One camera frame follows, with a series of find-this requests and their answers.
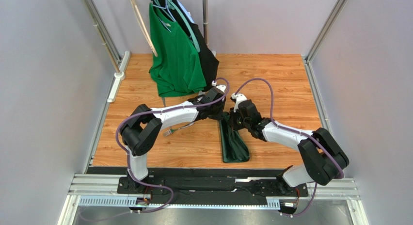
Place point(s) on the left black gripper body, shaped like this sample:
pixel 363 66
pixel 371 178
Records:
pixel 217 112

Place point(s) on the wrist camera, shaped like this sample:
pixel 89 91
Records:
pixel 237 99
pixel 220 87

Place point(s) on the metal rack pole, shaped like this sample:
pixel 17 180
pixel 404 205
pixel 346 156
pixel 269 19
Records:
pixel 205 20

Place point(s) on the white corner pole bracket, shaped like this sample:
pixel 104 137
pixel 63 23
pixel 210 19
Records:
pixel 119 76

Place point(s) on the dark green cloth napkin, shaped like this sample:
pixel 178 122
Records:
pixel 233 147

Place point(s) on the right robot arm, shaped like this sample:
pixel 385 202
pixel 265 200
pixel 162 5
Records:
pixel 323 159

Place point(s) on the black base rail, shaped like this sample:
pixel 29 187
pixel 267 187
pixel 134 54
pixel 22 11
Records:
pixel 202 186

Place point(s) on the teal clothes hanger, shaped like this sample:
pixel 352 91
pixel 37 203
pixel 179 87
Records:
pixel 180 14

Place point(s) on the black t-shirt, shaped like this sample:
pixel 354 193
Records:
pixel 209 63

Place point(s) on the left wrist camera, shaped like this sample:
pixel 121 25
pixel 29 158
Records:
pixel 220 87

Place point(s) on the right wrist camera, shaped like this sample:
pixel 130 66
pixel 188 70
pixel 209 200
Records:
pixel 237 99

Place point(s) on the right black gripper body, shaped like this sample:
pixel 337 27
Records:
pixel 237 118

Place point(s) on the green t-shirt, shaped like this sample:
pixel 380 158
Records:
pixel 176 69

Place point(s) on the silver fork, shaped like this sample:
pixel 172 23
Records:
pixel 170 131

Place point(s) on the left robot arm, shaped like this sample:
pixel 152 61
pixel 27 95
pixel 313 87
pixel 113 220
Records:
pixel 137 134

